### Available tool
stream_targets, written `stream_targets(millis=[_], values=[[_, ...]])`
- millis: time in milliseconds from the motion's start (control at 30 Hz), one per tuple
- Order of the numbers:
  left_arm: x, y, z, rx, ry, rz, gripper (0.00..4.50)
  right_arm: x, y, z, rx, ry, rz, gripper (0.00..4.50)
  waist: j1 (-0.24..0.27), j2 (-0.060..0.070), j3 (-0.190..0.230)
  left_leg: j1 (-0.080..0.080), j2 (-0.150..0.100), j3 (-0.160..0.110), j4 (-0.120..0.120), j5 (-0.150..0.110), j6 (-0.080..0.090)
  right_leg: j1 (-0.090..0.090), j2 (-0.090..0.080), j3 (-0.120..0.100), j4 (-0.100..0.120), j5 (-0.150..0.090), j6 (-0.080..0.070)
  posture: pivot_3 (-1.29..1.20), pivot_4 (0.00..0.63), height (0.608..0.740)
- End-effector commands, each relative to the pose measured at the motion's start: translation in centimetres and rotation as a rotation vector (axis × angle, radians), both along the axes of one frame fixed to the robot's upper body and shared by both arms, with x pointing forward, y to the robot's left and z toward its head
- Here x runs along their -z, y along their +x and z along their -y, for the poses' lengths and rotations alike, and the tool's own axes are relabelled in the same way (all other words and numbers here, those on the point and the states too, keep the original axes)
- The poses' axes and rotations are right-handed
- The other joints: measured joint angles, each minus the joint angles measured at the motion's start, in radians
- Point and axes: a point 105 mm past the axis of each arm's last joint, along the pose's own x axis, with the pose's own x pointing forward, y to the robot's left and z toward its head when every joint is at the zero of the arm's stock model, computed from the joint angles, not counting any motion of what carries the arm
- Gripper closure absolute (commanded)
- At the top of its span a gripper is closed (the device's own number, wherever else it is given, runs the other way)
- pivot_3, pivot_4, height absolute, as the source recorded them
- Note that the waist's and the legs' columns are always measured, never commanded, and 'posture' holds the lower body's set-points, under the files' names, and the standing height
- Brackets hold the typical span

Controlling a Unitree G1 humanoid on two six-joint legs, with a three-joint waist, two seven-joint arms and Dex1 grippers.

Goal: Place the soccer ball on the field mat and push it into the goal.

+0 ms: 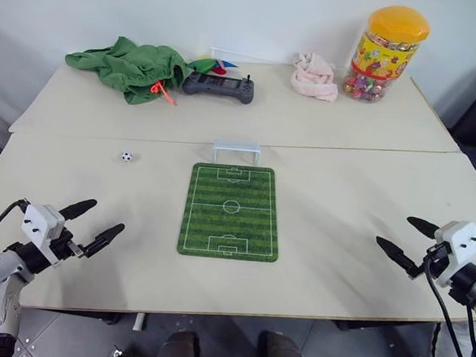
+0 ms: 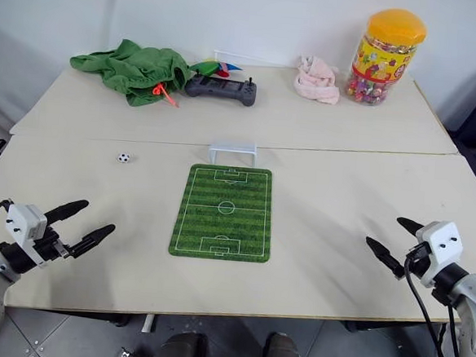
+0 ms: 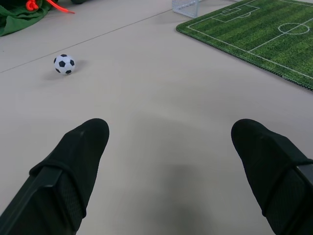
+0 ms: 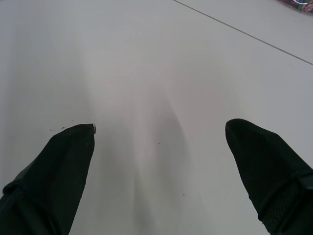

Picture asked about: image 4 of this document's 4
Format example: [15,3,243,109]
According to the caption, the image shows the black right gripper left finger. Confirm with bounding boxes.
[0,123,97,235]

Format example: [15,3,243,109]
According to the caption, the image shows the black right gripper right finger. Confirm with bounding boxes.
[224,118,313,235]

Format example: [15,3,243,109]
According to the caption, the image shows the colourful patterned object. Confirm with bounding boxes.
[277,0,313,16]

